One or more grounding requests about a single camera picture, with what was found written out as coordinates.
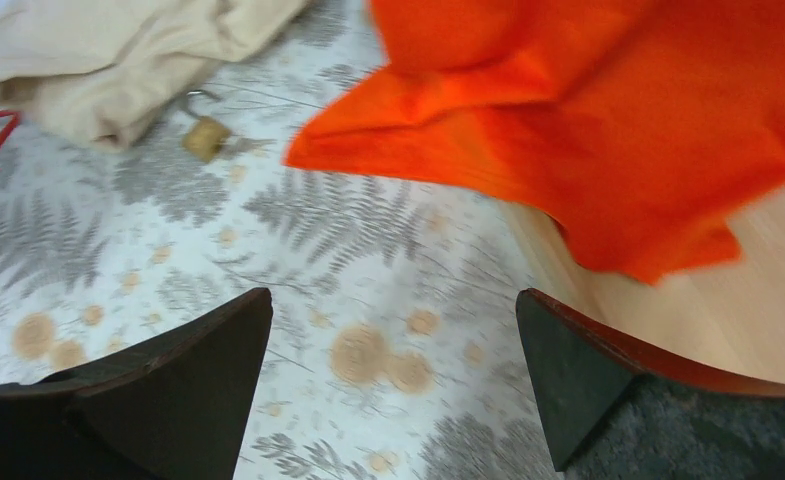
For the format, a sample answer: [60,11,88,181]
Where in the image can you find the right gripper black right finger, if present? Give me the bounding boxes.
[516,289,785,479]

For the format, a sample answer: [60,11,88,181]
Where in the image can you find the floral patterned table mat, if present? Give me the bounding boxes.
[0,1,555,479]

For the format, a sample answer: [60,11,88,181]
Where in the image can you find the beige folded cloth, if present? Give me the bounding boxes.
[0,0,305,152]

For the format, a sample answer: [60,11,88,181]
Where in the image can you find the brass padlock near cloth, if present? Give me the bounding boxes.
[181,116,232,163]

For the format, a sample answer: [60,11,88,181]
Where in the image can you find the keys on brass padlock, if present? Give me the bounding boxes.
[220,136,277,159]

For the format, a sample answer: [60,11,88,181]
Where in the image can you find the orange t-shirt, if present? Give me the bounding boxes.
[285,0,785,283]

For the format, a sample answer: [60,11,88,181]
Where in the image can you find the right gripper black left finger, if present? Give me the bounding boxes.
[0,288,273,479]

